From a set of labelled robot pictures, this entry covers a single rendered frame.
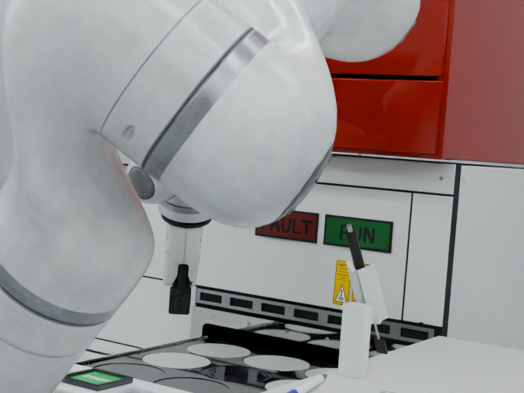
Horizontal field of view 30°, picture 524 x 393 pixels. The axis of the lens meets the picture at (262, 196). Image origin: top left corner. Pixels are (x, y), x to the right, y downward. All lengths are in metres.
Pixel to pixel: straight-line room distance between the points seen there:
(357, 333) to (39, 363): 0.50
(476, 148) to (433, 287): 0.23
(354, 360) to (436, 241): 0.38
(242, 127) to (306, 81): 0.06
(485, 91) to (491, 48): 0.07
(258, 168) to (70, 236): 0.14
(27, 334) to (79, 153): 0.14
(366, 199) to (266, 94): 0.93
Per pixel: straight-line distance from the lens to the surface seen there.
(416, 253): 1.49
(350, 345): 1.15
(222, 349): 1.56
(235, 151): 0.60
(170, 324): 1.75
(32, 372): 0.75
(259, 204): 0.62
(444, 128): 1.42
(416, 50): 1.45
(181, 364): 1.45
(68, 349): 0.74
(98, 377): 1.08
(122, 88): 0.61
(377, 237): 1.51
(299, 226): 1.58
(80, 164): 0.68
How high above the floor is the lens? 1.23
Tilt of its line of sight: 3 degrees down
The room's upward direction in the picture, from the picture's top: 4 degrees clockwise
